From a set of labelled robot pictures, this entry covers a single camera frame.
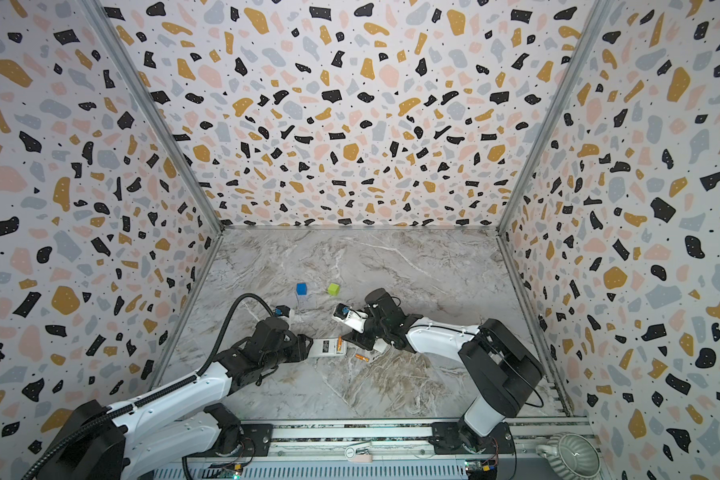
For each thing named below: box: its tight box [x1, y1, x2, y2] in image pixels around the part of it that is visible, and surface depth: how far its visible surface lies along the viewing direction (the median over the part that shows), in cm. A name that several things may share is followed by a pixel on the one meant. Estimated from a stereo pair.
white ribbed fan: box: [535, 432, 601, 480], surface depth 70 cm
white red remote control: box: [308, 338, 348, 358], surface depth 90 cm
